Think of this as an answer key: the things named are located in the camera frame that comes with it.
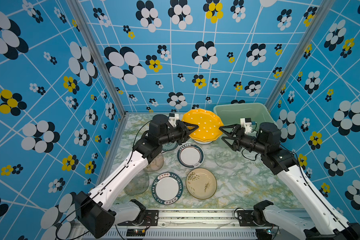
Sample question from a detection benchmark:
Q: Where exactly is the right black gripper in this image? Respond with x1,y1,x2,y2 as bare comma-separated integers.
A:
220,125,269,158

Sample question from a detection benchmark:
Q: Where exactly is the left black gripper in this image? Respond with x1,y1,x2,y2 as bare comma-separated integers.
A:
158,119,199,146

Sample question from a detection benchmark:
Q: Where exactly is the yellow polka dot plate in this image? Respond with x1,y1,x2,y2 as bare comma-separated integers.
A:
182,109,224,142

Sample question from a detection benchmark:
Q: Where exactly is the light green plastic bin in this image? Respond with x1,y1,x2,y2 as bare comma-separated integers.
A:
214,103,276,125

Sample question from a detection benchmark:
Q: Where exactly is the green red rim white plate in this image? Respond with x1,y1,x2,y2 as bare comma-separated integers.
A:
177,144,205,169

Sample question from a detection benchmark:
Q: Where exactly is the green rim HAO SHI plate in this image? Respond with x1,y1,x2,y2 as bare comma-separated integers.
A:
152,172,184,205

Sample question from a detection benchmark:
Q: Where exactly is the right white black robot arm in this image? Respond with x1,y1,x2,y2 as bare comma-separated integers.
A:
219,123,360,240

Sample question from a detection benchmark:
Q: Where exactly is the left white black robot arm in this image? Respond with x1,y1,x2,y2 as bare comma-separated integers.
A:
75,114,198,239

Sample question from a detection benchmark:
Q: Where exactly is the white plate cloud emblem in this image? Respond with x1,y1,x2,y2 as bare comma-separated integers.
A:
194,140,213,145

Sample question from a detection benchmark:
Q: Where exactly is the blue patterned small plate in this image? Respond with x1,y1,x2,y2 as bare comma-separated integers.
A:
162,142,178,152

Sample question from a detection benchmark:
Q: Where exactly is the beige bamboo print plate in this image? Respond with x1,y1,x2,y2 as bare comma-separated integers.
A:
186,168,218,200

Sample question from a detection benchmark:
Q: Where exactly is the greenish glass plate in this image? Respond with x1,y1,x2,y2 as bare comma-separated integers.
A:
124,171,150,196

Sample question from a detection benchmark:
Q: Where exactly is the right controller board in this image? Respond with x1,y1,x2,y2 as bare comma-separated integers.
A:
256,229,274,240

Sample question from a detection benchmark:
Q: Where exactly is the controller board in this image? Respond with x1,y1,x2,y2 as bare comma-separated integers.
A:
256,229,274,240
126,229,146,238

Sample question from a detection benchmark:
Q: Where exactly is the left controller board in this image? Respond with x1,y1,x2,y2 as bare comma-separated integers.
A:
126,229,146,238

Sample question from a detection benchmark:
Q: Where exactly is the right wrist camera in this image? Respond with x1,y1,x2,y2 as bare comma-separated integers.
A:
240,118,257,134

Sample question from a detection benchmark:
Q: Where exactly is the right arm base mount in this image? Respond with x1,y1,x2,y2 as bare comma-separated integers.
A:
234,208,276,229

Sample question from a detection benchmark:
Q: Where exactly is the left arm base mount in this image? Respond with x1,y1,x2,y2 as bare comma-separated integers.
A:
118,210,159,227

